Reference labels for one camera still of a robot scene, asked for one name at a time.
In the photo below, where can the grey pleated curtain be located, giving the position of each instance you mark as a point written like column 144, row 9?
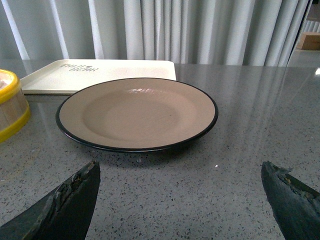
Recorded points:
column 220, row 32

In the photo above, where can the yellow-rimmed wooden steamer basket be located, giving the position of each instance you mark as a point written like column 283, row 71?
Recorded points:
column 14, row 108

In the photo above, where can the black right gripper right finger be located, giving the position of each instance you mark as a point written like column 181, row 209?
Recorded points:
column 295, row 205

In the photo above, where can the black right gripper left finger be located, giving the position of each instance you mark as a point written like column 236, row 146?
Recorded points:
column 65, row 213

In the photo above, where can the white gauze steamer liner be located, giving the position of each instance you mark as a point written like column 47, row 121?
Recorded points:
column 4, row 82

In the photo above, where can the cream rectangular serving tray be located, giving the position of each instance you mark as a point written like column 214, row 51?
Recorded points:
column 67, row 76

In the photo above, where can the brown cardboard box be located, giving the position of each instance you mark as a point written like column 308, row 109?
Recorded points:
column 309, row 41

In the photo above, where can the beige plate with black rim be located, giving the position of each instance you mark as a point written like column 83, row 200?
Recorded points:
column 135, row 115

